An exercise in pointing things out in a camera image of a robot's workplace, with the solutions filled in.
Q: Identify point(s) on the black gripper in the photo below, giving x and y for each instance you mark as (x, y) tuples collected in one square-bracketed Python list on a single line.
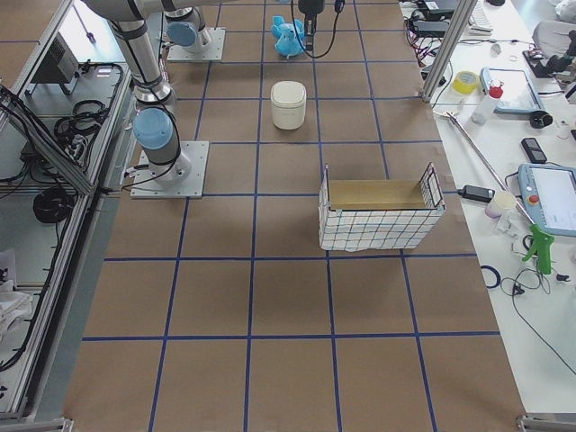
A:
[(310, 7)]

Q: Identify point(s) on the white trash can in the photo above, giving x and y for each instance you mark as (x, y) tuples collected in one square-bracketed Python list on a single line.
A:
[(288, 104)]

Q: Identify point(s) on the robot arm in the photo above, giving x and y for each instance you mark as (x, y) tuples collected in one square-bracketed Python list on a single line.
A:
[(186, 28), (155, 125)]

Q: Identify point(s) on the blue teddy bear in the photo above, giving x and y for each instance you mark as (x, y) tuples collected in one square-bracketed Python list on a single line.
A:
[(289, 36)]

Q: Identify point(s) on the yellow tape roll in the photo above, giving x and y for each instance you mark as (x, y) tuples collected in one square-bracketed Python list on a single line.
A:
[(465, 82)]

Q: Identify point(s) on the clear bottle red cap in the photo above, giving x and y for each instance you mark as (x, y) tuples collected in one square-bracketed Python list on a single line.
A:
[(488, 104)]

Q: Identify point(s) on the teach pendant far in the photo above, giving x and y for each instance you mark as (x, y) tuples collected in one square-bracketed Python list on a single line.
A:
[(519, 93)]

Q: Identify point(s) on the teach pendant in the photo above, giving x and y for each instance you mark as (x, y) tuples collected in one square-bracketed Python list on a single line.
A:
[(548, 195), (519, 93)]

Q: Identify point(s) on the grid-pattern cardboard box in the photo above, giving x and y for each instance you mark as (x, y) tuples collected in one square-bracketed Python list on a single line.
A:
[(357, 215)]

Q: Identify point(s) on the black power adapter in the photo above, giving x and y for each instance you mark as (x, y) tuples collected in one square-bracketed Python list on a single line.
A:
[(476, 193)]

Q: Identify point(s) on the white cup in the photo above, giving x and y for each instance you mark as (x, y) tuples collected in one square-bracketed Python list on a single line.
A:
[(501, 203)]

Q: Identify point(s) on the teach pendant near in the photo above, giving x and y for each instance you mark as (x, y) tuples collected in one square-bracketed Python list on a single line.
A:
[(548, 195)]

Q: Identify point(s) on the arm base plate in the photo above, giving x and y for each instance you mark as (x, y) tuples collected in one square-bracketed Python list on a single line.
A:
[(184, 179), (214, 51)]

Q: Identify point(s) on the aluminium frame post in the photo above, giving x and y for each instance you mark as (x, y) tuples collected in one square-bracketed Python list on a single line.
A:
[(455, 29)]

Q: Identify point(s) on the green-handled grabber tool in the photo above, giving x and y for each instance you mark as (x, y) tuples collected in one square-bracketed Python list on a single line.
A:
[(540, 248)]

